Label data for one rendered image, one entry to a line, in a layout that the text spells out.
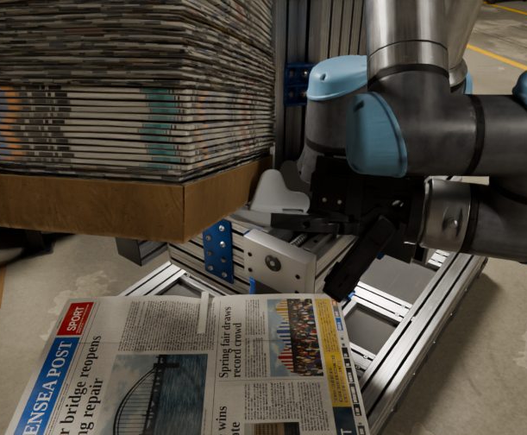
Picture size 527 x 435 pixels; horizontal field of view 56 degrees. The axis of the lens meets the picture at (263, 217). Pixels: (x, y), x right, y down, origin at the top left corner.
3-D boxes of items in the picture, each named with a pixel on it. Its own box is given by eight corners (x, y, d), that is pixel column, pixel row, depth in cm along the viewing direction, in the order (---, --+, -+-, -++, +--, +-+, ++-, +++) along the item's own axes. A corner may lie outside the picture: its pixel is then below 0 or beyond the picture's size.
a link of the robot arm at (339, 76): (303, 122, 96) (306, 49, 88) (373, 122, 95) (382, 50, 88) (306, 148, 86) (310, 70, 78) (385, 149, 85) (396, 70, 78)
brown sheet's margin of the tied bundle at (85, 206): (272, 188, 63) (273, 154, 62) (186, 244, 36) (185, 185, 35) (158, 180, 67) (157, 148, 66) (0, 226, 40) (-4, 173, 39)
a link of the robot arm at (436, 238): (451, 242, 57) (461, 262, 49) (410, 236, 58) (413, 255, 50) (463, 178, 55) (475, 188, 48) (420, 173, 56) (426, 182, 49)
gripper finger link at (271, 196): (223, 164, 52) (308, 169, 54) (220, 218, 54) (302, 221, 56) (228, 168, 49) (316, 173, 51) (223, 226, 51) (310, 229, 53)
